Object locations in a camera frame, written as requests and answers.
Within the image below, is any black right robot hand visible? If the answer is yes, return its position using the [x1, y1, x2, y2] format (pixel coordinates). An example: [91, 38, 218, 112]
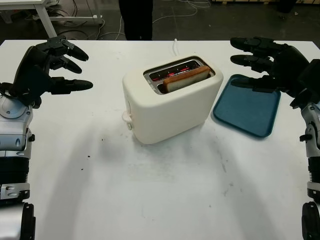
[229, 36, 310, 98]

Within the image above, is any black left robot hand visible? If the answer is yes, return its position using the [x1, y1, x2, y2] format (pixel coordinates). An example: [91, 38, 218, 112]
[15, 35, 94, 109]

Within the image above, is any toast slice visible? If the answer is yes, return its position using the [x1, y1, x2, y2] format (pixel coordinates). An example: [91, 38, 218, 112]
[162, 65, 211, 95]

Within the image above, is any standing person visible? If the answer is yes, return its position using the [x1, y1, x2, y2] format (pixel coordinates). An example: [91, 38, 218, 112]
[119, 0, 154, 41]

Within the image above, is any white two-slot toaster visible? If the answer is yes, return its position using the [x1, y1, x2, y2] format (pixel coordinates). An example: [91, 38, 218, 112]
[122, 55, 224, 145]

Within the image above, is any white background table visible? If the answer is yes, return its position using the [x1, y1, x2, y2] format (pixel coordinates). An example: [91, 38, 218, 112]
[0, 0, 105, 38]

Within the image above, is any black floor object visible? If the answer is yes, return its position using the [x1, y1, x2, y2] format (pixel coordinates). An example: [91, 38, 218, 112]
[276, 0, 298, 13]

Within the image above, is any blue plastic tray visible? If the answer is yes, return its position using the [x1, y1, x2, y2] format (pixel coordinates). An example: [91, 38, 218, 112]
[212, 73, 282, 138]

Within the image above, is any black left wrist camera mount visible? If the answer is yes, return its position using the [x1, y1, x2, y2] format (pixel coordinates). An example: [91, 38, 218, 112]
[15, 66, 50, 101]

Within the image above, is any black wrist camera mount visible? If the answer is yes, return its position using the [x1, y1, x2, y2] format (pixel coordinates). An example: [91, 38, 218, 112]
[291, 59, 320, 110]
[15, 66, 50, 101]

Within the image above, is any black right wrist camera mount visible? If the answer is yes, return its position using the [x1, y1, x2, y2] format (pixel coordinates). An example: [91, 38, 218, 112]
[291, 59, 320, 110]

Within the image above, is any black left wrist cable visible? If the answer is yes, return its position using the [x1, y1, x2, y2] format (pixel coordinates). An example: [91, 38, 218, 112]
[0, 81, 18, 100]

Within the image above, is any white toaster power cable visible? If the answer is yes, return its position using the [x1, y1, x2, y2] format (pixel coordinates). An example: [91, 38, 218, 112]
[172, 37, 181, 57]

